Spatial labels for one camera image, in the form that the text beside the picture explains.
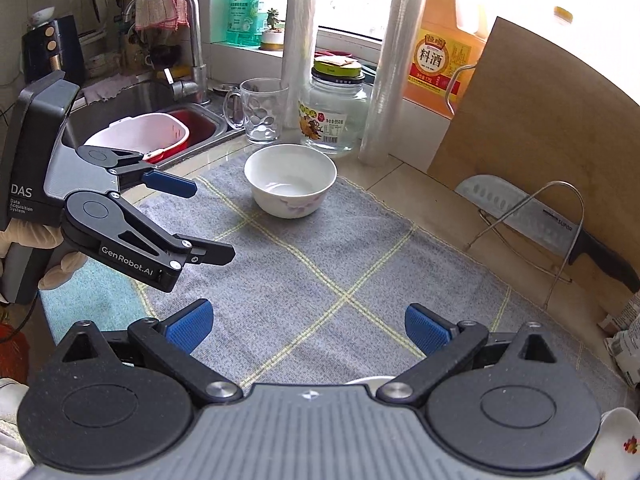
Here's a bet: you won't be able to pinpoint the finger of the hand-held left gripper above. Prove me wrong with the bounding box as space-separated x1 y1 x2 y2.
107 151 197 199
117 203 236 272

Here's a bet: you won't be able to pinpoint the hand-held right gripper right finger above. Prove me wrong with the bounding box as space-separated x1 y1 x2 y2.
376 303 559 402

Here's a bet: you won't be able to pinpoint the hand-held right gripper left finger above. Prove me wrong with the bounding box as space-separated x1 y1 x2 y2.
55 298 243 403

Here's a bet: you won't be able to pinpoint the white bowl faint purple flowers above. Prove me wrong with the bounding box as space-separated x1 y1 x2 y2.
243 143 338 220

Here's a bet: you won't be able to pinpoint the white flower plate stained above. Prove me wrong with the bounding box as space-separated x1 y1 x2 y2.
583 406 640 480

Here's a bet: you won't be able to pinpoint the person's left hand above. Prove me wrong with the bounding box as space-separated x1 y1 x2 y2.
0 222 89 291

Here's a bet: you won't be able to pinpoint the white strainer basket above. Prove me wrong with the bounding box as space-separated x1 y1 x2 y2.
84 113 191 159

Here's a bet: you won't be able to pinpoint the red plastic basin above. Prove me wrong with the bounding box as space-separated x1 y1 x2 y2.
144 107 219 164

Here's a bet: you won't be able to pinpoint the grey rag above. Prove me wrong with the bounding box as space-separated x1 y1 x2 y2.
82 81 132 105

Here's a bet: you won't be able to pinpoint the stainless steel sink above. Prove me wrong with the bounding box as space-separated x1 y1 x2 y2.
62 77 246 171

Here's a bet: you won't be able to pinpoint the black kitchen appliance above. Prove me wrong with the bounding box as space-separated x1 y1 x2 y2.
22 14 86 87

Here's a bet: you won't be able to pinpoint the grey teal checked dish towel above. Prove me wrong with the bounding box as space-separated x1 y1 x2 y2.
39 152 629 407

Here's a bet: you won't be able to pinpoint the clear glass mug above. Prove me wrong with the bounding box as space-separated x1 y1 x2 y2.
222 77 290 146

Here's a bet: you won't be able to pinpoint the steel faucet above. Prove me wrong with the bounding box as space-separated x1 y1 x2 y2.
124 0 209 106

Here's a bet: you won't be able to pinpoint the glass jar yellow green lid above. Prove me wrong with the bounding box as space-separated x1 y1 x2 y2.
298 57 374 159

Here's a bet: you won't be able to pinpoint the white paper towel roll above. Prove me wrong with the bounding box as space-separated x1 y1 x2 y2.
279 0 319 134

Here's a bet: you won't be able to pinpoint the small potted plant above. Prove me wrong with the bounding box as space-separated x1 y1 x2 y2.
258 8 286 52

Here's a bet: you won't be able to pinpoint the pink white dishcloth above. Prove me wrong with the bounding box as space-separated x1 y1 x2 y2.
134 0 191 32

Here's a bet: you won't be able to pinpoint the red object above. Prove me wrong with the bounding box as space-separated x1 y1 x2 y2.
0 323 30 384

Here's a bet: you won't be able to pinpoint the green dish soap bottle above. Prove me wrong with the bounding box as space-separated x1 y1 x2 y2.
225 0 265 47

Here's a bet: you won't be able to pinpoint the white blue food bag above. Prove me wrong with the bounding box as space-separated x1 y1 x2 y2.
597 304 640 387

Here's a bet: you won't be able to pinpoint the white fabric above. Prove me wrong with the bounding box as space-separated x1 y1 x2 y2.
0 377 34 467

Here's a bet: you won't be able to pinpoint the tall clear plastic wrap roll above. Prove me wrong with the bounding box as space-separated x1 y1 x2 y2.
358 0 427 169

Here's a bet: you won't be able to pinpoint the bamboo cutting board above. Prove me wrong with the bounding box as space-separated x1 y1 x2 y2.
427 15 640 287

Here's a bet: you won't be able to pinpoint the orange cooking wine jug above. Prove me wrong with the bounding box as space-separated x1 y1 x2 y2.
402 0 494 120

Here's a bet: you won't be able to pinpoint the black handled chef knife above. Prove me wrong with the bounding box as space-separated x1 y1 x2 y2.
453 174 640 295

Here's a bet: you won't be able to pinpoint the steel wire rack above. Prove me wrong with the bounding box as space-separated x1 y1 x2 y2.
467 180 586 311

